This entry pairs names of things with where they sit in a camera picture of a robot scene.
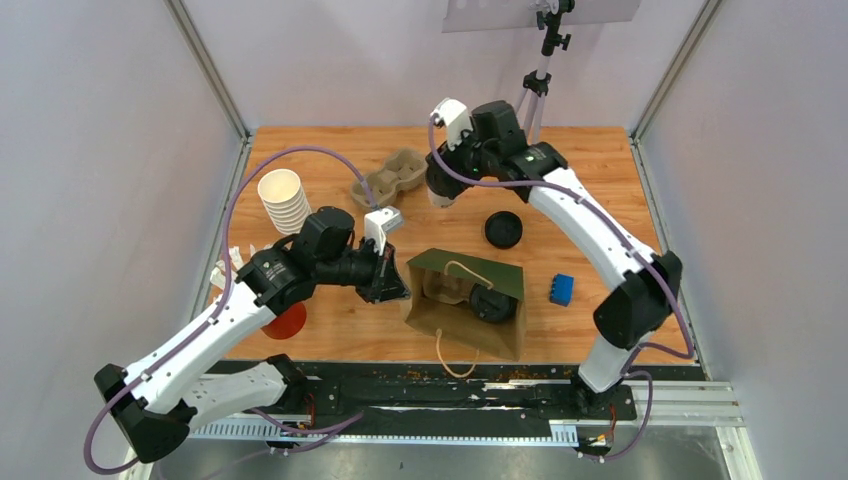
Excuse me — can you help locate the purple cable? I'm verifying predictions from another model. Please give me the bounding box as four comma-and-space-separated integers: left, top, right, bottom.
82, 144, 379, 477
427, 112, 697, 463

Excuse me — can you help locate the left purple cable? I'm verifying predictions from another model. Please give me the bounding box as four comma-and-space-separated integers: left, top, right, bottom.
82, 144, 379, 477

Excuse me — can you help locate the stack of white paper cups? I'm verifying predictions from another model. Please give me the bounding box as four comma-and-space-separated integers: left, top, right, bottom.
257, 169, 312, 235

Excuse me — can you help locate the blue toy brick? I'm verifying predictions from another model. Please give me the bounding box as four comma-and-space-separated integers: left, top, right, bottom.
549, 273, 575, 307

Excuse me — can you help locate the stack of black lids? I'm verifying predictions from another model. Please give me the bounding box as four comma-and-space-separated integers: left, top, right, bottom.
483, 211, 524, 249

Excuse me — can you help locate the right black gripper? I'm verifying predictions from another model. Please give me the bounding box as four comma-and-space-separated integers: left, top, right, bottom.
425, 118, 498, 200

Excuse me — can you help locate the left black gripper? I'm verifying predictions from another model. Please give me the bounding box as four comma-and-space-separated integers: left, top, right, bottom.
316, 237, 413, 305

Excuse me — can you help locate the white paper coffee cup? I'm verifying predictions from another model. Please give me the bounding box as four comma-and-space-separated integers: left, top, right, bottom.
427, 190, 456, 208

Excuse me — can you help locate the green paper bag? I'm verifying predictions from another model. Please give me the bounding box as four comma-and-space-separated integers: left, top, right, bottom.
401, 248, 527, 361

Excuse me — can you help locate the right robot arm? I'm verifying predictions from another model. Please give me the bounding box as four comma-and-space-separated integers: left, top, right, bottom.
426, 98, 682, 418

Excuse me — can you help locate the cardboard cup carrier tray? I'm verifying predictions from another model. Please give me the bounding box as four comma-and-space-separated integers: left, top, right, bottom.
363, 148, 427, 209

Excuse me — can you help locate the red cup holder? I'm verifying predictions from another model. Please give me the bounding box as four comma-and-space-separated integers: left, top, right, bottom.
261, 302, 308, 340

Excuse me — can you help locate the camera tripod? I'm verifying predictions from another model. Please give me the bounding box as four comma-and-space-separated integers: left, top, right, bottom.
513, 0, 576, 144

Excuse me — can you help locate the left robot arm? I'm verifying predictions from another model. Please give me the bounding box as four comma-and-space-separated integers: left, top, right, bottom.
94, 206, 410, 464

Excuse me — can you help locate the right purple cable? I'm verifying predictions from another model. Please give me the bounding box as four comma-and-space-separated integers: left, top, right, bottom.
427, 112, 697, 463

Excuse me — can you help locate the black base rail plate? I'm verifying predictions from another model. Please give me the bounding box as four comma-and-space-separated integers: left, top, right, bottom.
263, 361, 638, 439

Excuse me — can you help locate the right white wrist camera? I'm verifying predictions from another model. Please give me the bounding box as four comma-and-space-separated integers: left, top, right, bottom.
431, 98, 474, 151

